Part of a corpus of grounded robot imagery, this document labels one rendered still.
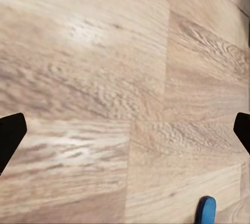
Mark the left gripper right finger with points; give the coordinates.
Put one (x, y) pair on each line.
(242, 129)

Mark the sandal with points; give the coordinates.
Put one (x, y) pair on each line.
(206, 213)

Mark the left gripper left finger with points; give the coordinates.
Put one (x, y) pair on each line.
(12, 130)

